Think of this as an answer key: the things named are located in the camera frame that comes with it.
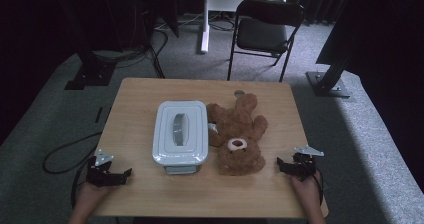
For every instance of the clear brown storage box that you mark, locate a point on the clear brown storage box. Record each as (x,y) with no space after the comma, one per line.
(181,169)

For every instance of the dark curtain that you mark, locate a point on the dark curtain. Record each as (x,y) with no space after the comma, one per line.
(316,0)

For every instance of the white desk frame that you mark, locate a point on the white desk frame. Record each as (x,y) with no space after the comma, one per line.
(206,17)

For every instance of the dark hanging panel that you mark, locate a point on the dark hanging panel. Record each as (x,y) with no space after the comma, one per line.
(171,10)

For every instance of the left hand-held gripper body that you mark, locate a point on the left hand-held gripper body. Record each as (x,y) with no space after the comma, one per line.
(98,175)

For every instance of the black metal stand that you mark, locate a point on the black metal stand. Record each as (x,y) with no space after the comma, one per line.
(90,70)
(328,82)

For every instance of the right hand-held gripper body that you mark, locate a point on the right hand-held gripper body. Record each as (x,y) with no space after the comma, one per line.
(302,166)

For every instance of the round grey table grommet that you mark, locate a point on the round grey table grommet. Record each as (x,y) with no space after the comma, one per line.
(238,92)

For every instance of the pale grey box lid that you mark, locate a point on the pale grey box lid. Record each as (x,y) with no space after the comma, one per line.
(196,130)

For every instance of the black tape strip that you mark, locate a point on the black tape strip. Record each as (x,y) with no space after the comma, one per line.
(98,115)

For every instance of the person's right hand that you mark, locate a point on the person's right hand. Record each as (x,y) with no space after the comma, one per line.
(306,192)

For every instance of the black folding chair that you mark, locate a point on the black folding chair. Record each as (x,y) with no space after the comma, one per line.
(261,34)

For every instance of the brown teddy bear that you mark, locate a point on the brown teddy bear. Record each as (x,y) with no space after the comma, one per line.
(238,130)

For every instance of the person's left hand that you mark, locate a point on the person's left hand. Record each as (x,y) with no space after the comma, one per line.
(93,194)

